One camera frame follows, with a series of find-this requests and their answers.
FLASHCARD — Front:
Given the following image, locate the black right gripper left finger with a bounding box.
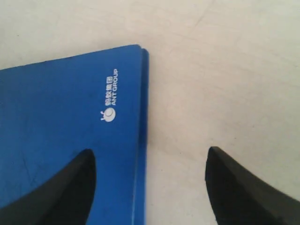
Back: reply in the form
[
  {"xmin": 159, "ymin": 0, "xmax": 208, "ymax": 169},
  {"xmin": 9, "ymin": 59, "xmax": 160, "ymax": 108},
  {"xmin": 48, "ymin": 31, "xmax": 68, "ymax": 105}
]
[{"xmin": 0, "ymin": 149, "xmax": 97, "ymax": 225}]

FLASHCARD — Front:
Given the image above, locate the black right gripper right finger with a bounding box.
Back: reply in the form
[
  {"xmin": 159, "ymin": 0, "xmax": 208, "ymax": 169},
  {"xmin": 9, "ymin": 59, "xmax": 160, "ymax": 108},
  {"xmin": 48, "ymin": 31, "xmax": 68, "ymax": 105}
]
[{"xmin": 205, "ymin": 146, "xmax": 300, "ymax": 225}]

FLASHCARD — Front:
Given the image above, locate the blue notebook cover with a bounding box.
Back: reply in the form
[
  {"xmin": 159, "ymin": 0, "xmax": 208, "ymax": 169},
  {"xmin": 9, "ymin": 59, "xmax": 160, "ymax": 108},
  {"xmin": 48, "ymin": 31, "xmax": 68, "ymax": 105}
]
[{"xmin": 0, "ymin": 45, "xmax": 149, "ymax": 225}]

